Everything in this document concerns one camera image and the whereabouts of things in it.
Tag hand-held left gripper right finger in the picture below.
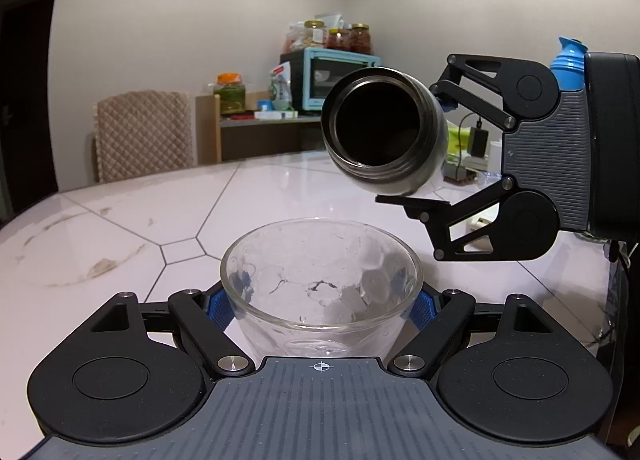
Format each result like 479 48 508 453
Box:
388 284 552 379

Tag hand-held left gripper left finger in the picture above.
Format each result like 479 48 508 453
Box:
90 279 256 376

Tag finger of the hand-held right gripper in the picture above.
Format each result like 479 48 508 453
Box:
430 54 522 131
375 176 517 261

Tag black metal bottle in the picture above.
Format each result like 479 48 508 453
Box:
320 67 450 197

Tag clear glass cup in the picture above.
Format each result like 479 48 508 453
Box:
220 219 423 359

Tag packaged baby bottle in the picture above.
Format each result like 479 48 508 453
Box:
269 63 294 112

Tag black power adapter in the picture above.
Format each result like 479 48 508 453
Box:
469 127 489 159

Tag green plastic bag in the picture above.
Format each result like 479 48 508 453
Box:
446 122 474 162

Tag large red-filled jar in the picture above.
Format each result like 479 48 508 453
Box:
348 23 374 56

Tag small red-filled jar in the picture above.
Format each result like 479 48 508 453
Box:
325 29 351 52

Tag jar with yellow lid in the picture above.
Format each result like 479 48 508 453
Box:
302 20 326 49

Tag wooden side cabinet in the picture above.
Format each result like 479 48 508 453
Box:
195 93 332 164

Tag teal toaster oven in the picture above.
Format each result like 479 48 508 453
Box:
279 48 384 114

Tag chair with beige quilted cover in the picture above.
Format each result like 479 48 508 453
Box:
92 89 196 184

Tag clear plastic food bag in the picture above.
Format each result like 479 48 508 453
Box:
282 23 306 54

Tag green jar with orange lid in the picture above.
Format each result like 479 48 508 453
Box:
213 72 247 116

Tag black cable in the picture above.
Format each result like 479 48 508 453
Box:
598 239 632 356

